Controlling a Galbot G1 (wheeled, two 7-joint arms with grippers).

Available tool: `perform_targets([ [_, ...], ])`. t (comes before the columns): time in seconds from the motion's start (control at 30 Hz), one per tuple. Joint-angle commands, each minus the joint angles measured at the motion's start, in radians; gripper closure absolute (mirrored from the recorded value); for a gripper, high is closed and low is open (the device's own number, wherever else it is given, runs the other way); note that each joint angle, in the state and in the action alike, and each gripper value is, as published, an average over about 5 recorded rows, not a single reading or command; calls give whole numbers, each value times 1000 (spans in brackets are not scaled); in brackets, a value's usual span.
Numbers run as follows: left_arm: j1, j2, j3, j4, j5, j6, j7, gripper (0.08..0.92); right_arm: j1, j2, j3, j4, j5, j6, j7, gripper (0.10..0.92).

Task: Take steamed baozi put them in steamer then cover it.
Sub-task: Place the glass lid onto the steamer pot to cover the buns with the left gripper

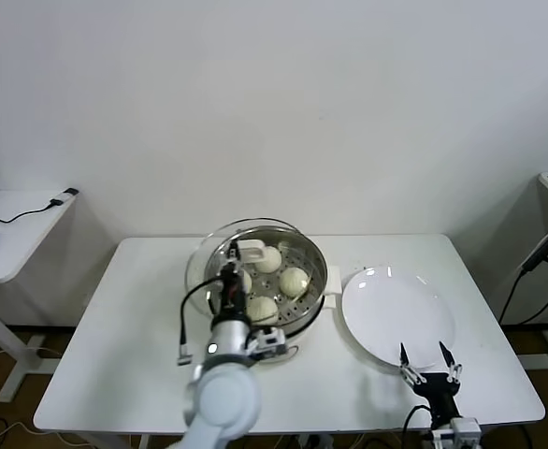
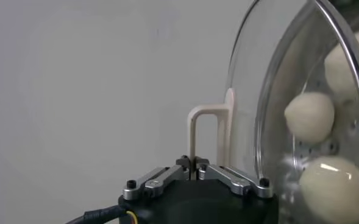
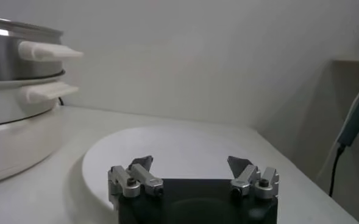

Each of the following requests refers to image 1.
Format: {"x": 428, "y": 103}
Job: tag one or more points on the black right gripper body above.
{"x": 437, "y": 388}

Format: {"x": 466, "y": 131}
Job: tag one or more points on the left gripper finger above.
{"x": 234, "y": 263}
{"x": 233, "y": 248}

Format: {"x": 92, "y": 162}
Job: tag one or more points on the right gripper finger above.
{"x": 403, "y": 355}
{"x": 446, "y": 354}

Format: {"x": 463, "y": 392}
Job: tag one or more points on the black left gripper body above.
{"x": 232, "y": 294}

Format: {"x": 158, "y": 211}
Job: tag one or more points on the round glass pot lid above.
{"x": 253, "y": 252}

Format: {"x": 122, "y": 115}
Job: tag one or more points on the white steamed baozi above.
{"x": 248, "y": 280}
{"x": 273, "y": 262}
{"x": 261, "y": 308}
{"x": 294, "y": 282}

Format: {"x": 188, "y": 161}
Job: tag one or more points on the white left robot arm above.
{"x": 222, "y": 397}

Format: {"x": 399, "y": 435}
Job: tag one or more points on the stainless steel steamer basket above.
{"x": 318, "y": 276}

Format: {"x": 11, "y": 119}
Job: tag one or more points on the white round plate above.
{"x": 386, "y": 308}

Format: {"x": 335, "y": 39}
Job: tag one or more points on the white electric cooking pot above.
{"x": 311, "y": 322}

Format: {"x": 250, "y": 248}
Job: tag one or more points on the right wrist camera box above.
{"x": 461, "y": 432}

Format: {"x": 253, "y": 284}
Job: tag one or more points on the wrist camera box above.
{"x": 270, "y": 341}
{"x": 461, "y": 432}

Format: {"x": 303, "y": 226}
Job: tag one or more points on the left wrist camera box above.
{"x": 270, "y": 341}

